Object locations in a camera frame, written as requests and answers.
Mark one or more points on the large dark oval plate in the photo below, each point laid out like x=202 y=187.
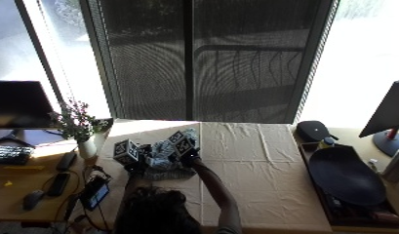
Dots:
x=346 y=175

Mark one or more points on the black computer monitor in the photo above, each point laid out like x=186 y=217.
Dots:
x=18 y=104

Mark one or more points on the dark window screen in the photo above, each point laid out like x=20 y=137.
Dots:
x=207 y=58

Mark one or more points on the grey computer mouse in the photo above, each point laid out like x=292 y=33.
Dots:
x=32 y=199

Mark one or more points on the beige tablecloth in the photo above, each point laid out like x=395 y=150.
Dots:
x=251 y=172

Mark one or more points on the purple flower bouquet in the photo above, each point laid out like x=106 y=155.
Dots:
x=75 y=122

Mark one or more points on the black keyboard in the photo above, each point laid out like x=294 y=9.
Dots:
x=10 y=154

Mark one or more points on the person's left hand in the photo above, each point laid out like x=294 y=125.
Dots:
x=135 y=164

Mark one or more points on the white marker cube on right glove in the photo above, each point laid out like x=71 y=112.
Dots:
x=180 y=142

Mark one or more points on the black remote control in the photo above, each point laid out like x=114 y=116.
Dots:
x=66 y=161

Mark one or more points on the smartphone with lit screen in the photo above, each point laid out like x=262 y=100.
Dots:
x=95 y=194

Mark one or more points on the small bottle with yellow label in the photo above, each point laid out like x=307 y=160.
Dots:
x=326 y=143

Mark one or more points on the blue and white patterned cloth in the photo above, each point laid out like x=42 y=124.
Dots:
x=168 y=159

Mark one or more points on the white marker cube on glove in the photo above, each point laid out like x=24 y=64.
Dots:
x=126 y=151
x=180 y=142

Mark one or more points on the white vase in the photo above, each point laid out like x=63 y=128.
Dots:
x=87 y=148

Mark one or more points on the silver metal bottle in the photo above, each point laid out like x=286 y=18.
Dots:
x=394 y=168

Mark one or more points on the black pouch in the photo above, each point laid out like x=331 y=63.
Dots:
x=312 y=130

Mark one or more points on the the person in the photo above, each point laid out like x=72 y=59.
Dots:
x=158 y=211

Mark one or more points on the white marker cube on left glove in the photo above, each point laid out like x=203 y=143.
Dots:
x=126 y=151

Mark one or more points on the dark wooden tray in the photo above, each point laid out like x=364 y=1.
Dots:
x=380 y=216

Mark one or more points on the person's right hand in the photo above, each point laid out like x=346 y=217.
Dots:
x=188 y=155

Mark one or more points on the black smartphone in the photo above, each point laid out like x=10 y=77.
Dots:
x=59 y=184

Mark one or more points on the dark monitor with red stand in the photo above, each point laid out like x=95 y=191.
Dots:
x=387 y=120

